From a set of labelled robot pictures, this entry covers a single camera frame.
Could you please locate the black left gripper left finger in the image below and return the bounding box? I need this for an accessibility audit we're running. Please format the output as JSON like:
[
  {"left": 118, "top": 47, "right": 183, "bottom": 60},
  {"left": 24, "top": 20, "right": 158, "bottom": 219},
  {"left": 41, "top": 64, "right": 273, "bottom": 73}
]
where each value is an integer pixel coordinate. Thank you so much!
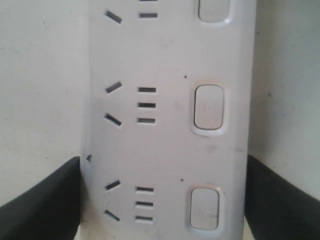
[{"left": 0, "top": 156, "right": 81, "bottom": 240}]

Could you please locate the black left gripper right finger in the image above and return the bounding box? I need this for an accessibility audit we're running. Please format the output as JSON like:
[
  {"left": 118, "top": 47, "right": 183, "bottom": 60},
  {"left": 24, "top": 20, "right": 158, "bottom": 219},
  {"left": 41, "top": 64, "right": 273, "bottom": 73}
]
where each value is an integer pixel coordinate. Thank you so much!
[{"left": 244, "top": 155, "right": 320, "bottom": 240}]

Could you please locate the white power strip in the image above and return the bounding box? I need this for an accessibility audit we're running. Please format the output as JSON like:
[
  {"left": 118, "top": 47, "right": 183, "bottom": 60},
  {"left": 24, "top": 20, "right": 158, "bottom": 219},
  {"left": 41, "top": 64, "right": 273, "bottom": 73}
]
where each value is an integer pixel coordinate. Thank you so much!
[{"left": 80, "top": 0, "right": 257, "bottom": 240}]

